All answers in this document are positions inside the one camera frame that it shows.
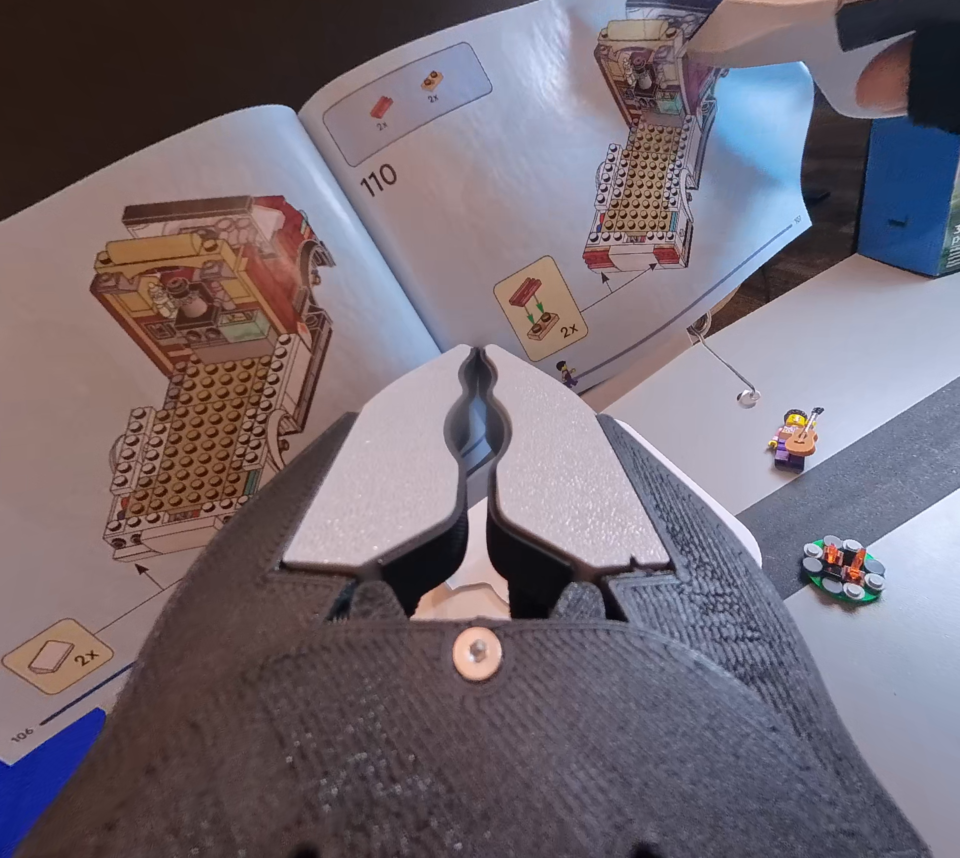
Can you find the blue storage bin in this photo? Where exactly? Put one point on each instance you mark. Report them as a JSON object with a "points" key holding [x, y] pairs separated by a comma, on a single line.
{"points": [[45, 783]]}

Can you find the toy campfire on green plate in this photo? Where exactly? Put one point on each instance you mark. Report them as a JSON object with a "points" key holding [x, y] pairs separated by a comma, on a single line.
{"points": [[844, 569]]}

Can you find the purple toy minifigure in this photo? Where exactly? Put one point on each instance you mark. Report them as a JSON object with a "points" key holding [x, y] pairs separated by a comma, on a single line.
{"points": [[795, 439]]}

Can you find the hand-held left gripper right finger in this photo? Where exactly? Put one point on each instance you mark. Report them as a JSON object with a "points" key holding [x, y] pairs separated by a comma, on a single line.
{"points": [[570, 490]]}

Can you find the building instruction booklet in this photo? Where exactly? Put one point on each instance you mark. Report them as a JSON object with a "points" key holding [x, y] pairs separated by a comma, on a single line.
{"points": [[487, 198]]}

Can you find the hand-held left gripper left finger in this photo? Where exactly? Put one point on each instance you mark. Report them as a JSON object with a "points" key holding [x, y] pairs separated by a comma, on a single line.
{"points": [[375, 490]]}

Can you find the person's right hand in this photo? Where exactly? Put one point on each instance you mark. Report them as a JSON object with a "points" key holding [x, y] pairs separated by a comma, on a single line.
{"points": [[885, 82]]}

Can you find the white book stand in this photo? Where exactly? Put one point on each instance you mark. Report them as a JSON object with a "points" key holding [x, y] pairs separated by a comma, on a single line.
{"points": [[724, 522]]}

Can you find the blue toy set box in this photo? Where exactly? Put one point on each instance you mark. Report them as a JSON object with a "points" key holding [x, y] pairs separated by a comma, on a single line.
{"points": [[900, 198]]}

